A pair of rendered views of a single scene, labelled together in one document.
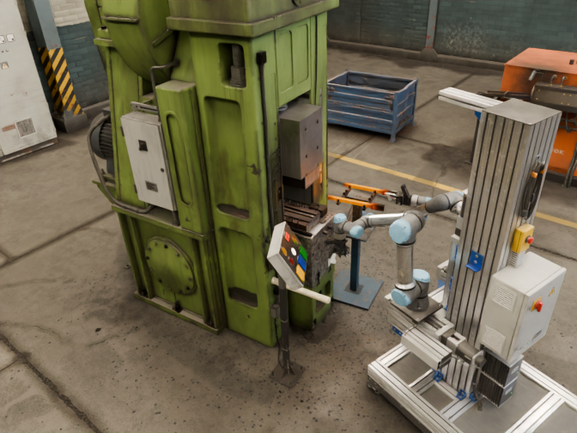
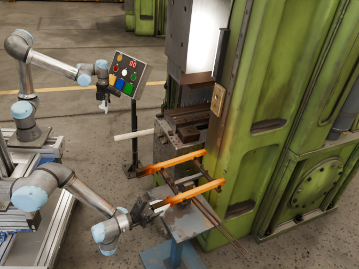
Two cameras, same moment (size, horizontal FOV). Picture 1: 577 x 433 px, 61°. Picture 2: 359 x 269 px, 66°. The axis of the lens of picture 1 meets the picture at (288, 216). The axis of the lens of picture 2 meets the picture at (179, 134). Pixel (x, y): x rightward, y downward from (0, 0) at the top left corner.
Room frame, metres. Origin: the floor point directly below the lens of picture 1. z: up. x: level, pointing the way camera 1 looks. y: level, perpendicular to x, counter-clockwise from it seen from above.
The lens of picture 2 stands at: (3.77, -1.52, 2.02)
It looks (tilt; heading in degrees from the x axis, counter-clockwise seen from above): 37 degrees down; 118
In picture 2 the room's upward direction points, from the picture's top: 6 degrees clockwise
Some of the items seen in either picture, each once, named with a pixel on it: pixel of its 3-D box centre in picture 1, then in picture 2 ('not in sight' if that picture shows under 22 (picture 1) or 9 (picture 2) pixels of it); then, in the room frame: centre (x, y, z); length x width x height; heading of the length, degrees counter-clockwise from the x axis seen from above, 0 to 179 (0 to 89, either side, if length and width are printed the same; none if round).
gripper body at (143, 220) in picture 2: (403, 198); (139, 217); (3.27, -0.89, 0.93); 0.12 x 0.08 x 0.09; 62
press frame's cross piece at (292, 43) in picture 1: (264, 57); not in sight; (3.19, 0.10, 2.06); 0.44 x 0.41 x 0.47; 57
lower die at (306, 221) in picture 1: (288, 215); (196, 115); (3.07, 0.00, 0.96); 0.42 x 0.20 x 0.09; 57
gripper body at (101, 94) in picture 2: (340, 245); (103, 91); (2.49, -0.31, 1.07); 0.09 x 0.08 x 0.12; 34
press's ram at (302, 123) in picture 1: (288, 135); (213, 29); (3.11, -0.02, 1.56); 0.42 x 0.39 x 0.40; 57
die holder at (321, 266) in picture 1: (292, 240); (196, 148); (3.12, -0.02, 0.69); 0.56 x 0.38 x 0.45; 57
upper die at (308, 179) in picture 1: (286, 170); (203, 67); (3.07, 0.00, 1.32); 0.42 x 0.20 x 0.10; 57
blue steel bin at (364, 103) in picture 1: (368, 103); not in sight; (7.09, -1.27, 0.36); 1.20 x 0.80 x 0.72; 55
